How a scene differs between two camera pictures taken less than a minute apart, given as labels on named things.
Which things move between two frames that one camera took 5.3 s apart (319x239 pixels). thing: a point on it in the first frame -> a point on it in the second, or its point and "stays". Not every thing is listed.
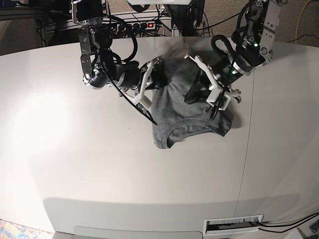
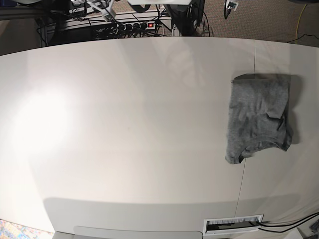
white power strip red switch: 138,26 stays
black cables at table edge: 287,224 stays
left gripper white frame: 159,76 -> 104,10
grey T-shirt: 173,119 -> 258,106
